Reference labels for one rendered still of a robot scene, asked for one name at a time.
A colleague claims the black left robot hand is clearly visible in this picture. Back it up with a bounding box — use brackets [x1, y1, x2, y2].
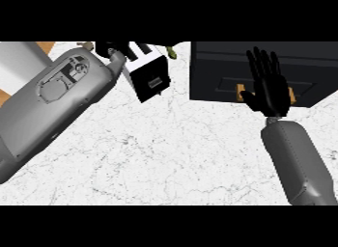
[94, 41, 140, 62]

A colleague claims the dark grey drawer front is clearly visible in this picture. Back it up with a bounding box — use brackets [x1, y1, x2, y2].
[190, 53, 338, 109]

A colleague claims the tan drawer handle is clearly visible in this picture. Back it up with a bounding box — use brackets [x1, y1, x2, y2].
[234, 83, 299, 106]

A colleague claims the small beige object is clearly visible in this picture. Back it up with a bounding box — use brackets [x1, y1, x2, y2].
[77, 41, 96, 51]

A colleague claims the dark grey drawer cabinet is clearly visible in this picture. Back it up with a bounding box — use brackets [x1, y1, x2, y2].
[189, 41, 338, 109]

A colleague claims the green vegetable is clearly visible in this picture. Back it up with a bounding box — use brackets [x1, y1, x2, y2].
[164, 45, 180, 61]

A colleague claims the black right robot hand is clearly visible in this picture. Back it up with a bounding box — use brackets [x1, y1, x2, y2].
[237, 46, 292, 119]

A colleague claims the white box-shaped appliance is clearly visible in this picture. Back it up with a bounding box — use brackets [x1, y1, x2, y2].
[0, 41, 54, 96]

